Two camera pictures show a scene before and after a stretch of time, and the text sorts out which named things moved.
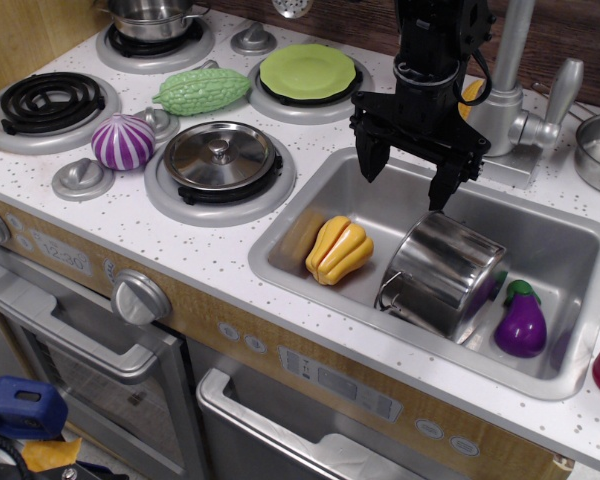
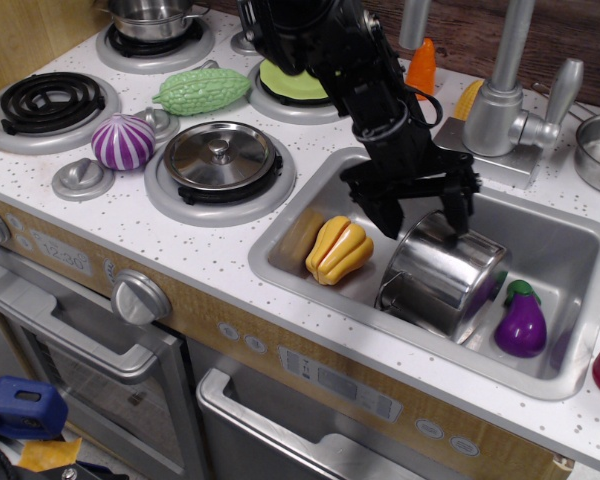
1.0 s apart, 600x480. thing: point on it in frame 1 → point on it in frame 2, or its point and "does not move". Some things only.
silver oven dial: (139, 298) does not move
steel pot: (441, 275) does not move
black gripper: (425, 111) → (401, 161)
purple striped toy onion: (123, 142) does not move
